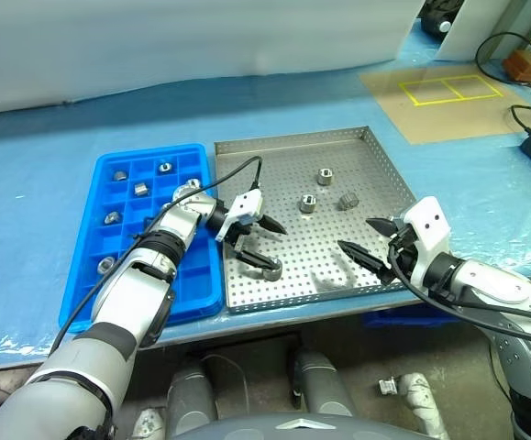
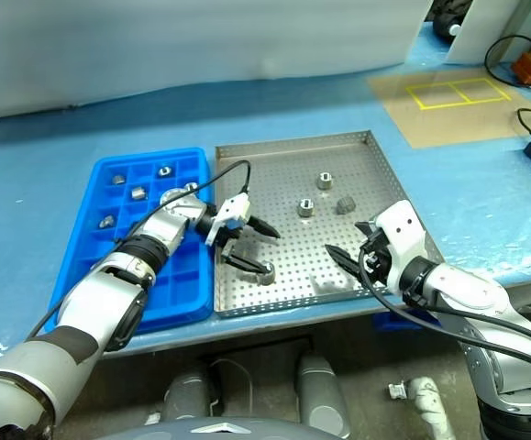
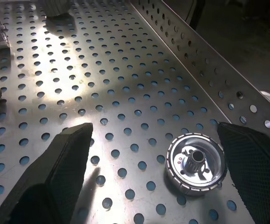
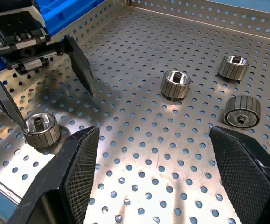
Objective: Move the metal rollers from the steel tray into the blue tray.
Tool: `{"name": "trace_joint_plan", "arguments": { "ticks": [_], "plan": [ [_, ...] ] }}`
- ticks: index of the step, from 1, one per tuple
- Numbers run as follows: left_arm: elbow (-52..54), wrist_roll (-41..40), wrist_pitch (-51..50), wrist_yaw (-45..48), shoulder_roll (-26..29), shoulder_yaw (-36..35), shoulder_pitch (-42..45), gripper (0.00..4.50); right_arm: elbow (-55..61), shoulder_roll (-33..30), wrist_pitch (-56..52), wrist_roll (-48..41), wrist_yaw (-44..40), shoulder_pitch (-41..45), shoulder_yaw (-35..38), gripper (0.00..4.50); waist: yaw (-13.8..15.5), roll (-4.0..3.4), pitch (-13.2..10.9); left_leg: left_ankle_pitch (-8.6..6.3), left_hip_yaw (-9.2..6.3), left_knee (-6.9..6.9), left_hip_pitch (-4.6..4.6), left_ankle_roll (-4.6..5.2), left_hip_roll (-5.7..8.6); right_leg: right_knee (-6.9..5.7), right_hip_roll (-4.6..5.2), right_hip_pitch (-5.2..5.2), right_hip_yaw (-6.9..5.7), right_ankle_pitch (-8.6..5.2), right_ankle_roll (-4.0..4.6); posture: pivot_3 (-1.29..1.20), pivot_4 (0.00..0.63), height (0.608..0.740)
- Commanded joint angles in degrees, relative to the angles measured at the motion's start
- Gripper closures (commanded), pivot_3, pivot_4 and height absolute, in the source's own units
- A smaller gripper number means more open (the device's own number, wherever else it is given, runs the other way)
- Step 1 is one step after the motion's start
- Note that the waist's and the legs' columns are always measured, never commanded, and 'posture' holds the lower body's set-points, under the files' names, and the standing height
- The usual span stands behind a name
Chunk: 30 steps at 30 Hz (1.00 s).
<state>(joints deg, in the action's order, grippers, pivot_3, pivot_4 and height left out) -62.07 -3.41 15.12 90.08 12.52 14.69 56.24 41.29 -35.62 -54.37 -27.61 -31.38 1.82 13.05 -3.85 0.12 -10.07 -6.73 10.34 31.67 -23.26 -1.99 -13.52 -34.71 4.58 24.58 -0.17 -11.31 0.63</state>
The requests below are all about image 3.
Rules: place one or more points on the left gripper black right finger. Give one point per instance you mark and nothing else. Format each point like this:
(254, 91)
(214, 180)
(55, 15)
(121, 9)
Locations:
(258, 177)

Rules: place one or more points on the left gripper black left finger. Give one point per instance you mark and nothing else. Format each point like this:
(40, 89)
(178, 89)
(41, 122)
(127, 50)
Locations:
(46, 182)

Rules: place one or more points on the perforated steel tray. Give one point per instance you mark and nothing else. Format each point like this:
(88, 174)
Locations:
(125, 70)

